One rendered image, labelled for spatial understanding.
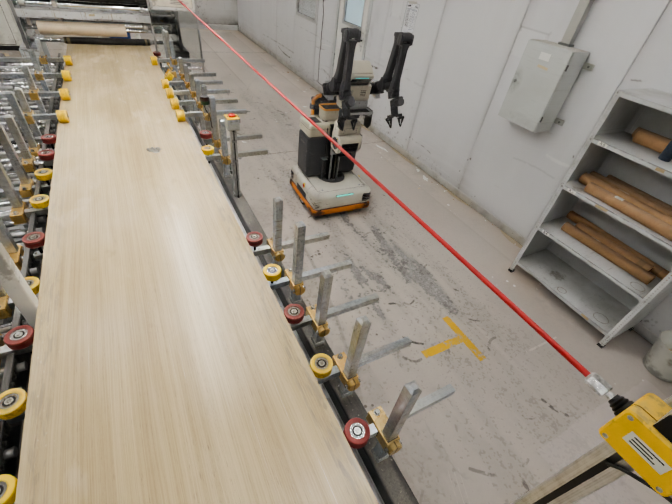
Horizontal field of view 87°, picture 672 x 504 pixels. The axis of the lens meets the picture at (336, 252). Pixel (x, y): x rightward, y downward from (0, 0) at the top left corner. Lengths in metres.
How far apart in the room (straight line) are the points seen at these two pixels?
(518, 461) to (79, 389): 2.11
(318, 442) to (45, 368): 0.88
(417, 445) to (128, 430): 1.50
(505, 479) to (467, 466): 0.20
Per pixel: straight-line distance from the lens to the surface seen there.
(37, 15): 5.18
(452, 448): 2.31
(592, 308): 3.41
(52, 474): 1.29
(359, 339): 1.16
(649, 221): 2.96
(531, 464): 2.49
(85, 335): 1.51
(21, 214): 2.28
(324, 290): 1.30
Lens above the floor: 2.00
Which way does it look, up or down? 40 degrees down
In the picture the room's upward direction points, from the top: 9 degrees clockwise
